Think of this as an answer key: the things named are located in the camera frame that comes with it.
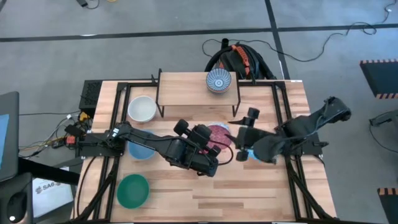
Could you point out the white labelled box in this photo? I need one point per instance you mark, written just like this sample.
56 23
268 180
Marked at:
49 199

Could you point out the black power adapter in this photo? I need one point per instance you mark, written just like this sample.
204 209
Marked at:
82 2

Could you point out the plain white bowl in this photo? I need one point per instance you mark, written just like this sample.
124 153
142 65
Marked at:
142 109

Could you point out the wooden shelf with black legs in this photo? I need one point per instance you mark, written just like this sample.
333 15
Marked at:
183 88

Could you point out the plain green bowl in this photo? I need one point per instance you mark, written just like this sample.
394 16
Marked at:
133 191

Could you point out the black aluminium table frame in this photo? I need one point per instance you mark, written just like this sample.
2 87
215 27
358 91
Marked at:
140 84

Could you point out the black beam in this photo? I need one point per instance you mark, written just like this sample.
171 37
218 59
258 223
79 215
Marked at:
46 171

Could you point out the black and orange backpack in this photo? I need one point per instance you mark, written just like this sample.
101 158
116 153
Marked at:
236 62

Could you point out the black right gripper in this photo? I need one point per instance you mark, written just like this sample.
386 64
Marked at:
248 137

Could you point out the plain blue bowl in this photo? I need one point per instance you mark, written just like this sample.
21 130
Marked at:
140 152

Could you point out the pink wave patterned bowl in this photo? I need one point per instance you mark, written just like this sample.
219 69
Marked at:
222 133

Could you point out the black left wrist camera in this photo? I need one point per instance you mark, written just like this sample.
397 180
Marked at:
200 135

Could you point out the grey laptop with blue screen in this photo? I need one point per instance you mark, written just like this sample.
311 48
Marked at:
11 105

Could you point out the red connector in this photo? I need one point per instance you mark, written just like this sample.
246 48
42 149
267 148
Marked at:
71 140

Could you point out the blue radial-line patterned bowl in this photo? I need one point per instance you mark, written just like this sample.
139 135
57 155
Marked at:
218 81

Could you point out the black computer mouse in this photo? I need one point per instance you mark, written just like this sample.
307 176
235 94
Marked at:
17 202

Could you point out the black power brick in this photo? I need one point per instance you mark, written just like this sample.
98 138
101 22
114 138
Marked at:
73 129

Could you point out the black desk pad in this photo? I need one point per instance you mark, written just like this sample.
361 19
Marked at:
6 183

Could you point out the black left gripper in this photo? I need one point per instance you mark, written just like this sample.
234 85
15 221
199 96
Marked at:
181 127

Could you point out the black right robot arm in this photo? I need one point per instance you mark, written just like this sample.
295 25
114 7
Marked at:
311 121

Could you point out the black perforated electronics box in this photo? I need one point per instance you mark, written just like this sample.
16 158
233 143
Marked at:
90 96

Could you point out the yellow connector plug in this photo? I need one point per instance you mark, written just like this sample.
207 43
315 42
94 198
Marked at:
83 116

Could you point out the black mat with striped edge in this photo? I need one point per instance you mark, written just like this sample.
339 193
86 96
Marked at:
391 208
382 77

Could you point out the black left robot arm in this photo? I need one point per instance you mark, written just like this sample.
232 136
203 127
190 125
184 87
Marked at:
149 143

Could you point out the teal patterned bowl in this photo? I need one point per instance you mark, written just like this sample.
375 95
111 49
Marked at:
251 154

